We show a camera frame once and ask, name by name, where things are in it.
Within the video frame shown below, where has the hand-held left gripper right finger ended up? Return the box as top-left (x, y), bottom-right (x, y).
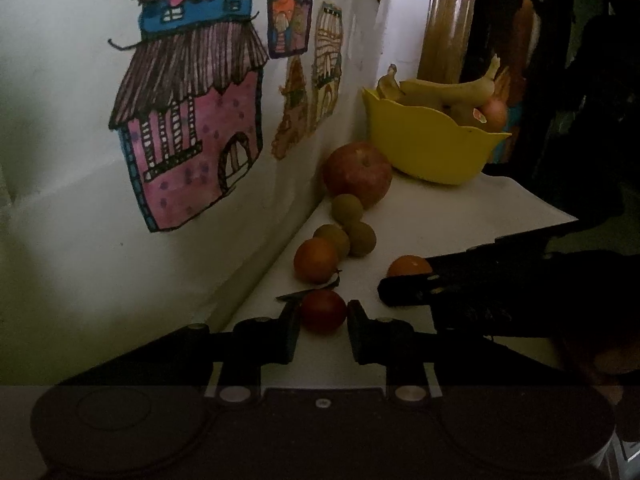
top-left (347, 300), bottom-right (591, 405)

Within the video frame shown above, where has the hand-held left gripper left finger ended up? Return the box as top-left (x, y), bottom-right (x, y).
top-left (75, 300), bottom-right (303, 405)

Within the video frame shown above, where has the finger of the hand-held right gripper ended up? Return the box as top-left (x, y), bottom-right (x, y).
top-left (465, 220), bottom-right (583, 262)
top-left (377, 255), bottom-right (501, 309)

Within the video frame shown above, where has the small orange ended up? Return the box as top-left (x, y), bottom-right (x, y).
top-left (386, 255), bottom-right (434, 279)
top-left (293, 237), bottom-right (342, 284)

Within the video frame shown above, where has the red cherry tomato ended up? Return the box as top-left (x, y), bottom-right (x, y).
top-left (300, 290), bottom-right (348, 335)

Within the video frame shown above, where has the yellow-green longan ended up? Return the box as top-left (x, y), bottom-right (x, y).
top-left (346, 221), bottom-right (377, 257)
top-left (331, 193), bottom-right (364, 225)
top-left (313, 224), bottom-right (351, 258)

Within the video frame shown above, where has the dark red apple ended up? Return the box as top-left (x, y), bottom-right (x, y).
top-left (322, 141), bottom-right (394, 210)

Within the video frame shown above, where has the reddish round fruit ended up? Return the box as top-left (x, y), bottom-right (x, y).
top-left (477, 97), bottom-right (510, 133)

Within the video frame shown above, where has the yellow plastic bowl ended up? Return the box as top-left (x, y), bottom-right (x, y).
top-left (361, 87), bottom-right (512, 186)

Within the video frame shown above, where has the long banana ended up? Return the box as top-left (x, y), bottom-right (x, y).
top-left (400, 55), bottom-right (501, 111)

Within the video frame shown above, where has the brown-tipped banana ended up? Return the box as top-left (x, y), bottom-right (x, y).
top-left (376, 64), bottom-right (407, 102)

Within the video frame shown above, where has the girl in orange dress poster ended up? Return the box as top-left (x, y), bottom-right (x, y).
top-left (480, 0), bottom-right (571, 161)

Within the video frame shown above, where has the colourful houses drawing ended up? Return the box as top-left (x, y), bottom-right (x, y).
top-left (0, 0), bottom-right (396, 321)

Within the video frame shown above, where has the wooden post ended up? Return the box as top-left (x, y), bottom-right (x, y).
top-left (417, 0), bottom-right (481, 86)

